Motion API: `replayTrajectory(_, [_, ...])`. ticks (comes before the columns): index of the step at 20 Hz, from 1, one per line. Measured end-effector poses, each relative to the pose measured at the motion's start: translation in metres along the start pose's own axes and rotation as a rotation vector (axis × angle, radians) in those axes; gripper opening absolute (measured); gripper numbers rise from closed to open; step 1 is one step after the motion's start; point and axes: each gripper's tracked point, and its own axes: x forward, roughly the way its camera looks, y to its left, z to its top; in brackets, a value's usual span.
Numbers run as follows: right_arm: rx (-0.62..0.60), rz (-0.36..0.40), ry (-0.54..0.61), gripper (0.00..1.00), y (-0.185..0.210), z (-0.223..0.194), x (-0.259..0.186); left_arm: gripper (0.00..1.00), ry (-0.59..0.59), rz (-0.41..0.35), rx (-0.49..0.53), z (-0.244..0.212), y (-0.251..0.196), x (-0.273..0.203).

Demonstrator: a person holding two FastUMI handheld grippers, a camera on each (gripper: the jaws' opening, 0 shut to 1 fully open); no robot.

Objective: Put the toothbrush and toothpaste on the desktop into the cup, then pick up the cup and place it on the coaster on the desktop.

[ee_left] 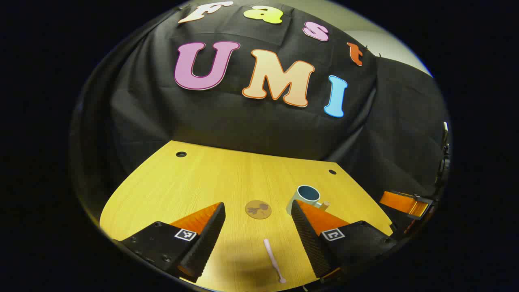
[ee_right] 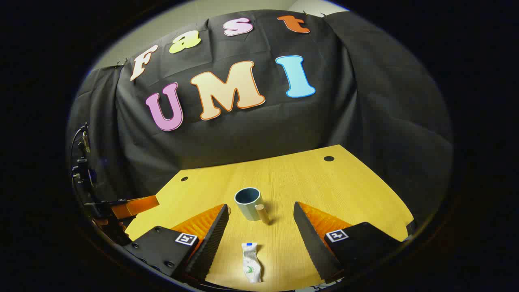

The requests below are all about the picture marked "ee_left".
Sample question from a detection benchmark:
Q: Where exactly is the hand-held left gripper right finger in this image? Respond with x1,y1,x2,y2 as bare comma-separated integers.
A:
291,200,400,280

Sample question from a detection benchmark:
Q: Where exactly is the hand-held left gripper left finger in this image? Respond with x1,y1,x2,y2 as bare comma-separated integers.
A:
116,202,226,283

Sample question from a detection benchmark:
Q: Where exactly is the pale green cup wooden handle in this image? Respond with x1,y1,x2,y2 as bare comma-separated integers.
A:
286,185,331,215

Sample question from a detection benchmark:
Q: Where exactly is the pale pink toothbrush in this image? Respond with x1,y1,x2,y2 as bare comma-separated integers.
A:
263,238,287,284

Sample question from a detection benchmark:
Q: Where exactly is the round brown coaster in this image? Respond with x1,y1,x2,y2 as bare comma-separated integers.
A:
244,200,272,220

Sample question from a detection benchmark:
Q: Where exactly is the yellow wooden desktop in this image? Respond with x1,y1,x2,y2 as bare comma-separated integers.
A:
99,140,394,292

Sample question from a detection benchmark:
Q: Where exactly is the black backdrop cloth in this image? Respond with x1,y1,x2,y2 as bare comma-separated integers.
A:
69,0,448,228

